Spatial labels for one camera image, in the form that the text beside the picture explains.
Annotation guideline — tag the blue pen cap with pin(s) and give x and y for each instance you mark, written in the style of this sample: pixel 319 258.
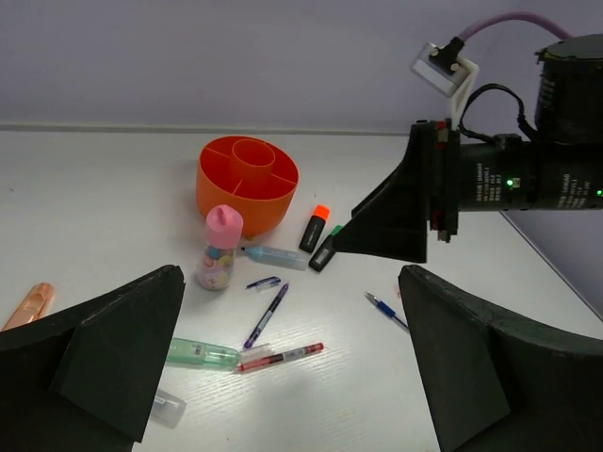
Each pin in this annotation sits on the blue pen cap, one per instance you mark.
pixel 264 284

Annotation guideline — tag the orange translucent highlighter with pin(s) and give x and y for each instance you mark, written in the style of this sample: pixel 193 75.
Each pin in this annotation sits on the orange translucent highlighter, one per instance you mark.
pixel 167 409

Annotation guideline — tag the red gel pen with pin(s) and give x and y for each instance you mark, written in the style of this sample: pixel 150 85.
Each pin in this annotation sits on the red gel pen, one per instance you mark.
pixel 283 357

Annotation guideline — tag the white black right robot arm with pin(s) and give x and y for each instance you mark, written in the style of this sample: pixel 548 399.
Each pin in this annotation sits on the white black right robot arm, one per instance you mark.
pixel 552 164

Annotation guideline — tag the black highlighter orange cap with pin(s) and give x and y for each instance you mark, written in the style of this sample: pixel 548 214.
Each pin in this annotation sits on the black highlighter orange cap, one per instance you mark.
pixel 314 228

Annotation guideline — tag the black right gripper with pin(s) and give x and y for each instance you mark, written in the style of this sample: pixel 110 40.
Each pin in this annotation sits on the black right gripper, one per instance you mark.
pixel 497 175

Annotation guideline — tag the clear red pen cap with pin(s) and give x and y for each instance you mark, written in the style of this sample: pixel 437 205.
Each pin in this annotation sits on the clear red pen cap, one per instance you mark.
pixel 247 355

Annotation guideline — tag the pink capped sticker bottle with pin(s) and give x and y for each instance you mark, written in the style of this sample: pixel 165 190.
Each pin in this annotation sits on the pink capped sticker bottle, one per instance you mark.
pixel 223 231

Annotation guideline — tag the purple gel pen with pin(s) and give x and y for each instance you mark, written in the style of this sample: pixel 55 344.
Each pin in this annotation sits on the purple gel pen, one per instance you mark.
pixel 267 315

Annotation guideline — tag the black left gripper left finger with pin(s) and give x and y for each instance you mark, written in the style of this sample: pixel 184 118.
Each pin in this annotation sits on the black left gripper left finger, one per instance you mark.
pixel 84 378

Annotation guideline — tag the blue translucent highlighter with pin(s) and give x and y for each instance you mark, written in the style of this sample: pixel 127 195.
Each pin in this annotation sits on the blue translucent highlighter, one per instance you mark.
pixel 276 257

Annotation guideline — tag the green translucent highlighter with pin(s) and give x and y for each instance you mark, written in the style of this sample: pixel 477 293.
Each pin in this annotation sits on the green translucent highlighter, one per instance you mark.
pixel 199 354

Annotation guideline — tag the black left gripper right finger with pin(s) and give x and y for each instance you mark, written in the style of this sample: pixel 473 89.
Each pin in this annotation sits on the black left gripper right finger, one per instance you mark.
pixel 496 380

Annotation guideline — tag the black highlighter green cap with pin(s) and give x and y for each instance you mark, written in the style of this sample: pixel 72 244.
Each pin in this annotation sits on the black highlighter green cap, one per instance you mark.
pixel 325 252

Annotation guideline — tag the orange round divided organizer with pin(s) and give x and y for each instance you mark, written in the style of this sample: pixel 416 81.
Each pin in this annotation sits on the orange round divided organizer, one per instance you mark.
pixel 249 174

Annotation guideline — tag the blue ballpoint pen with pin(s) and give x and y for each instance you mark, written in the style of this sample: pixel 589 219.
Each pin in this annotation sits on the blue ballpoint pen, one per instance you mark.
pixel 386 310

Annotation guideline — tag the rose gold marker cap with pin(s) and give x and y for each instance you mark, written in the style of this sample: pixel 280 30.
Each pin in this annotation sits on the rose gold marker cap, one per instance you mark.
pixel 33 307

